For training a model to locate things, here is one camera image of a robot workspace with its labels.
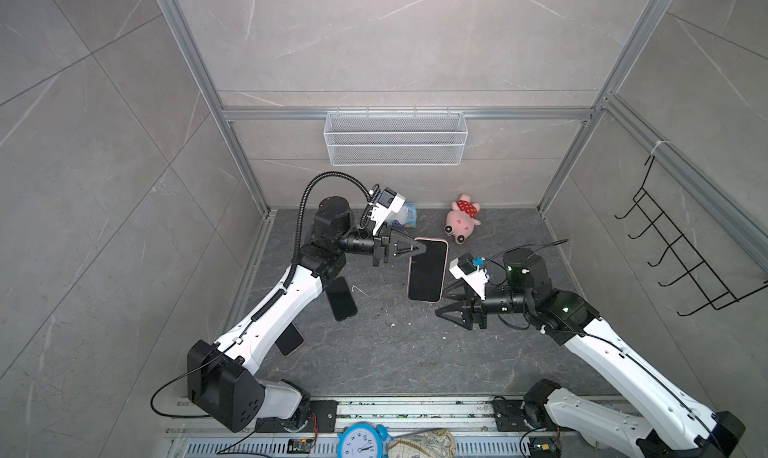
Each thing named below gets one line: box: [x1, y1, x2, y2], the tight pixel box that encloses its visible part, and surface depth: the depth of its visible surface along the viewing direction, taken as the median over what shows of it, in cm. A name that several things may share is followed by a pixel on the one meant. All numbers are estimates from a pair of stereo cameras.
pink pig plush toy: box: [444, 193, 481, 245], surface depth 110 cm
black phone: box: [325, 276, 358, 322], surface depth 96 cm
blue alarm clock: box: [337, 422, 394, 458], surface depth 70 cm
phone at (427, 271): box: [407, 237, 449, 303], surface depth 61 cm
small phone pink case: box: [274, 322, 305, 357], surface depth 87 cm
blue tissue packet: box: [405, 202, 417, 228], surface depth 115 cm
